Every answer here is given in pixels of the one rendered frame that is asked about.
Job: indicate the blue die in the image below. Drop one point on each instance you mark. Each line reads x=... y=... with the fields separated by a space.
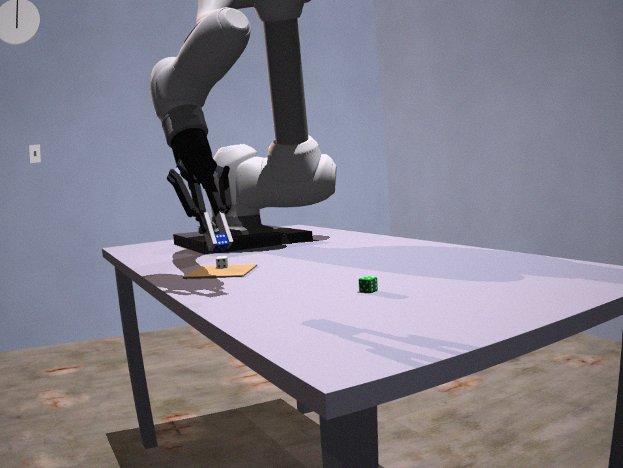
x=222 y=242

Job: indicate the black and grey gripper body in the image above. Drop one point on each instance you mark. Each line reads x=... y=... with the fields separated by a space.
x=192 y=145

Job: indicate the tan flat mat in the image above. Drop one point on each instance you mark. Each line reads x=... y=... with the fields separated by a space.
x=213 y=272

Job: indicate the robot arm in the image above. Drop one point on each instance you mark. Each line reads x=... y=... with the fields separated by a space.
x=295 y=174

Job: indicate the white die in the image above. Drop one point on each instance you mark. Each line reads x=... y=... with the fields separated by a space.
x=221 y=262

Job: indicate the green die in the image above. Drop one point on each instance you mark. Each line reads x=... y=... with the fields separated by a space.
x=367 y=284

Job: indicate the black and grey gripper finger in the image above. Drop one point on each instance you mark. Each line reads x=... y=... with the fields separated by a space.
x=193 y=206
x=222 y=203

